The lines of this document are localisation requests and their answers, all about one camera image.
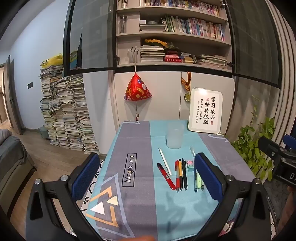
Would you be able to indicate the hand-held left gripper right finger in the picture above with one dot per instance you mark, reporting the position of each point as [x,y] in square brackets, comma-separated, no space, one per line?
[208,178]

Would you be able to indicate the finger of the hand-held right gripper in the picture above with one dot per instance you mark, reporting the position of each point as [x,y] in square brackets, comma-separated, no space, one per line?
[290,141]

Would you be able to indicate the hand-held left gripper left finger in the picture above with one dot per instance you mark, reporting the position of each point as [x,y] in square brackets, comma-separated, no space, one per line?
[85,178]

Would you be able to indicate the light green pen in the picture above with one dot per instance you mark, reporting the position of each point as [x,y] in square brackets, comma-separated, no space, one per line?
[201,183]

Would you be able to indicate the clear grey pen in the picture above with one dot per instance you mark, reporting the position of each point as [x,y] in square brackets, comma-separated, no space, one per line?
[192,151]

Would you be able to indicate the red utility knife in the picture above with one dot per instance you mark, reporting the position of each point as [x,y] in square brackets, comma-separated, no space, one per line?
[166,177]

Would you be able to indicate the white pen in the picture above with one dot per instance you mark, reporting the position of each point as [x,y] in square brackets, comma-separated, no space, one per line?
[164,161]

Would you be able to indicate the frosted plastic cup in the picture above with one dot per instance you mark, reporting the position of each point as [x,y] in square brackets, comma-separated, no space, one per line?
[175,139]

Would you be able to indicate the person's right forearm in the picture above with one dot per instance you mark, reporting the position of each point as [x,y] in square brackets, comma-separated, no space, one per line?
[289,208]

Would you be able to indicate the dark green pen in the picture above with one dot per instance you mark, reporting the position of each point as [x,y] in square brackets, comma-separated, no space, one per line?
[195,180]

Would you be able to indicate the pink and green eraser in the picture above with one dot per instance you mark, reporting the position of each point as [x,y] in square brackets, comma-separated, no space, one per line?
[190,165]

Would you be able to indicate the orange and black pen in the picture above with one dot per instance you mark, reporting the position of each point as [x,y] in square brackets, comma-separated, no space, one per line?
[180,178]

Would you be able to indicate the red pen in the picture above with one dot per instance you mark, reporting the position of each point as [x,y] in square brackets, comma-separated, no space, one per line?
[177,180]

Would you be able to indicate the green potted plant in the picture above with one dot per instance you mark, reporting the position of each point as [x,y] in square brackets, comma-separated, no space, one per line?
[249,143]

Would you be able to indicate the teal and grey tablecloth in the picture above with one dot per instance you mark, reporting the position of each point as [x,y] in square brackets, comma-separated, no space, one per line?
[138,208]

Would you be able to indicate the grey green watering can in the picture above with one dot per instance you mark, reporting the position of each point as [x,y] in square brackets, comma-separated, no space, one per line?
[43,132]

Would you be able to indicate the tall stacks of papers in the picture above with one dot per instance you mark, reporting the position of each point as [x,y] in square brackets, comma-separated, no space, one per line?
[69,115]

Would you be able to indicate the framed calligraphy board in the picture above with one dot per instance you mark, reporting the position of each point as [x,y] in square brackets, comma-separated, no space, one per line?
[205,109]

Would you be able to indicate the grey sofa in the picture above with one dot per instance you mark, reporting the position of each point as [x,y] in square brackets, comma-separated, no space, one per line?
[13,166]

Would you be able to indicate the gold medal with striped ribbon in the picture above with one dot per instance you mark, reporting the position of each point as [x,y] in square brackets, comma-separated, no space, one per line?
[187,96]

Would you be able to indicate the white bookshelf cabinet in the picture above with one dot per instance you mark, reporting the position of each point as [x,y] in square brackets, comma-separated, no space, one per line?
[161,97]

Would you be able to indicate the red pyramid hanging ornament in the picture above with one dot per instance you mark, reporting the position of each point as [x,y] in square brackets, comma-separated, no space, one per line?
[137,89]

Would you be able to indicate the dark room door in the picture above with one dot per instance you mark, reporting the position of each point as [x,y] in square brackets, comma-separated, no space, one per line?
[15,99]

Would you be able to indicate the stack of thin workbooks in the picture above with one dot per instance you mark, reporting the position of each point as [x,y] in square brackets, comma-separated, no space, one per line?
[211,60]

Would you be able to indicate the yellow plush toy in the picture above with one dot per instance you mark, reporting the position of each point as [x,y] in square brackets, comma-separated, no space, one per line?
[52,60]

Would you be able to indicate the red hardcover book stack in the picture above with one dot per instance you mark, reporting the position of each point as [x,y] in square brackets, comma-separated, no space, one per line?
[173,59]

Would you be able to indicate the white pen holder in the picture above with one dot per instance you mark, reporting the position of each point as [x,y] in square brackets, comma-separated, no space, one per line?
[133,56]

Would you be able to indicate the stack of magazines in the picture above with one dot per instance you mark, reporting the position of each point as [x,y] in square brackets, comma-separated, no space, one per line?
[151,53]

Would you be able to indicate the yellow flower garland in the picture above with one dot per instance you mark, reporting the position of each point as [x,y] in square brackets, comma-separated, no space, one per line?
[156,42]

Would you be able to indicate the row of colourful books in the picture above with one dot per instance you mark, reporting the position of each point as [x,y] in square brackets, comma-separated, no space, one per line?
[194,26]

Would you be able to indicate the glass jar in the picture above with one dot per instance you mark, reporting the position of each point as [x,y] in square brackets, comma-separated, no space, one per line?
[123,24]

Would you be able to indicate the stack of grey books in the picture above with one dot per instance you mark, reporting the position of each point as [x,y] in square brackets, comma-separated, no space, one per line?
[151,26]

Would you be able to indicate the long row of books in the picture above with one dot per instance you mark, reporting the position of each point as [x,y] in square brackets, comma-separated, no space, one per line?
[180,5]

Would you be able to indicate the black wall switch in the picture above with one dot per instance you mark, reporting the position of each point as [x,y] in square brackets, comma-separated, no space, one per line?
[29,84]

